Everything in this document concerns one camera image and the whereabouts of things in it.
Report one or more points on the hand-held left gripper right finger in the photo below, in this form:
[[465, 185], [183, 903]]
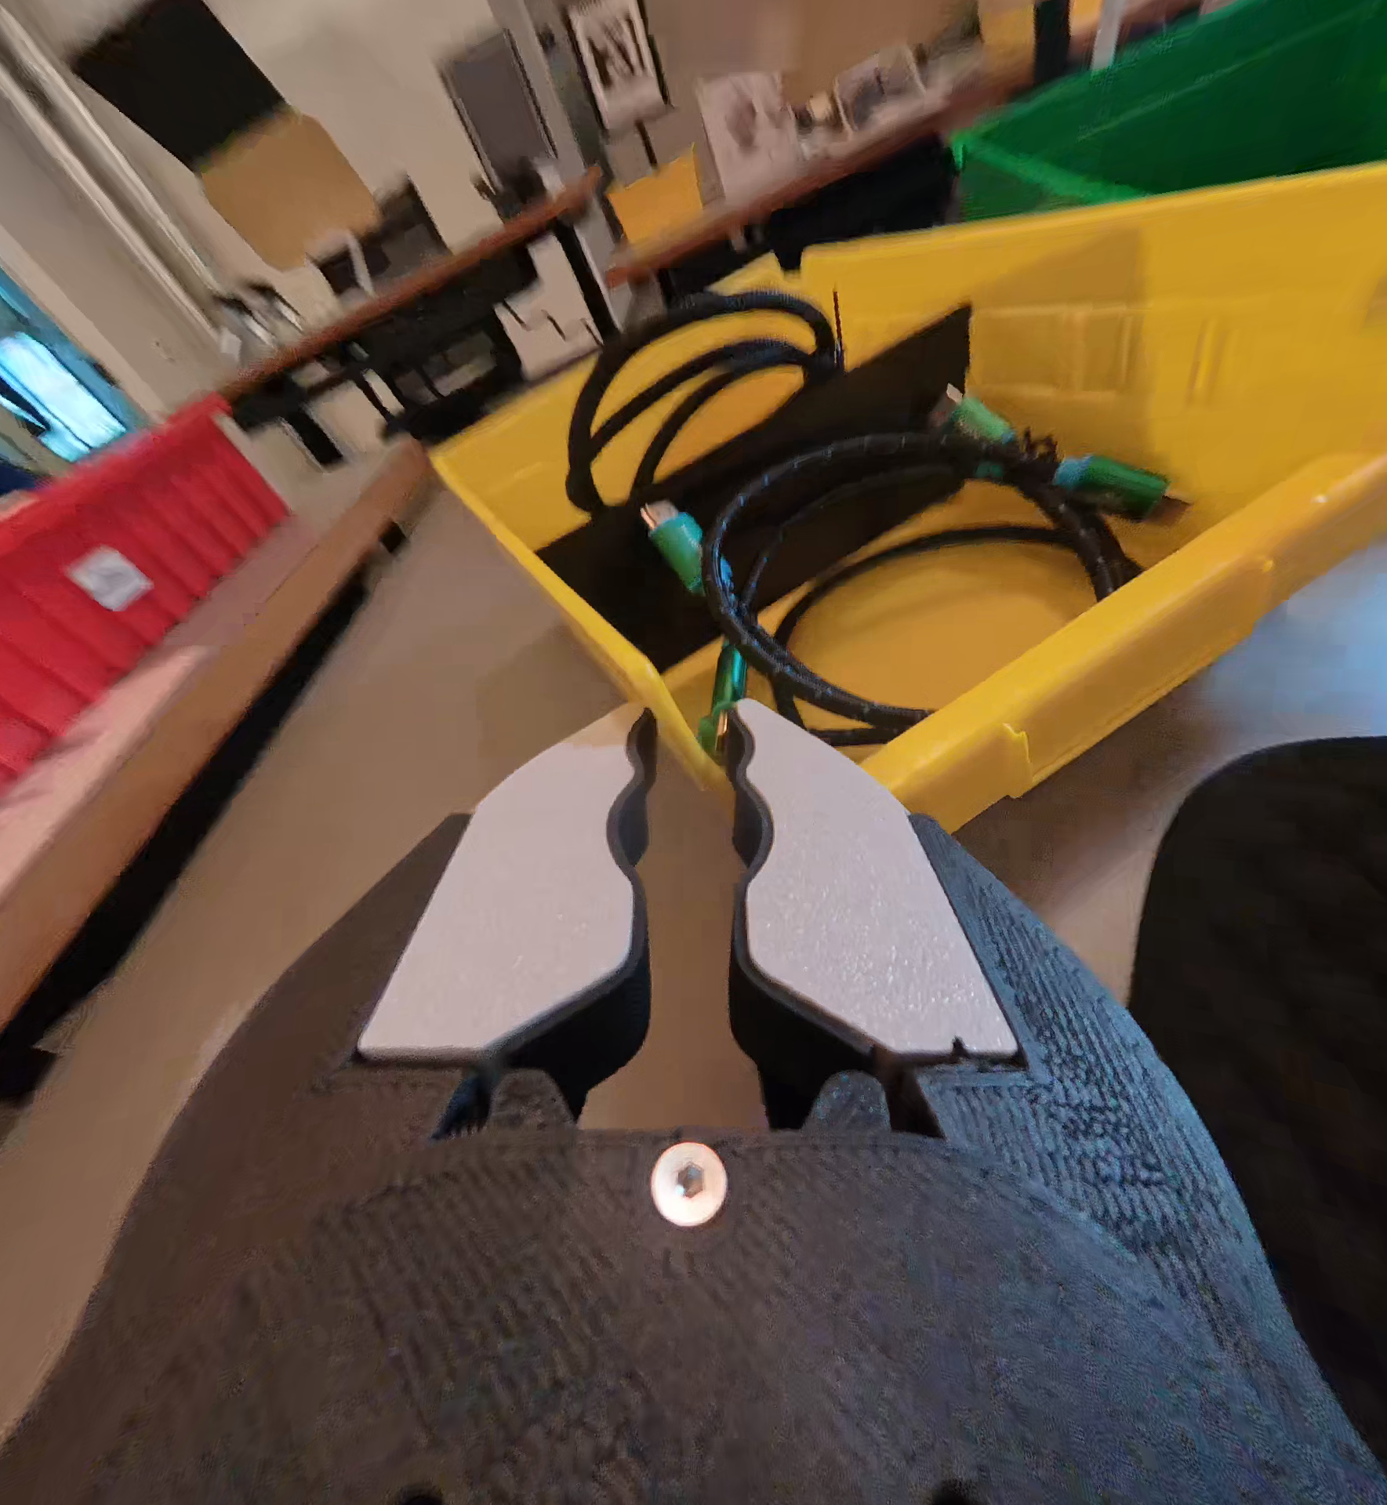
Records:
[[873, 930]]

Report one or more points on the green plastic bin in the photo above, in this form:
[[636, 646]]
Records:
[[1230, 109]]

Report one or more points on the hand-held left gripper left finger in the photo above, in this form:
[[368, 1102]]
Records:
[[520, 930]]

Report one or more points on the red plastic bin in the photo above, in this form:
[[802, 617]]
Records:
[[10, 703]]

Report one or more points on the yellow plastic bin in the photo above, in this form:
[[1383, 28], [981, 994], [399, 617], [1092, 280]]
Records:
[[1116, 661]]

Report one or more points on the tan and black board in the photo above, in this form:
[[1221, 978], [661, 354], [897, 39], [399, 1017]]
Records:
[[255, 177]]

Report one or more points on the brown wooden desk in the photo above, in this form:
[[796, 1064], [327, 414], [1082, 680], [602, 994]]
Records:
[[172, 730]]

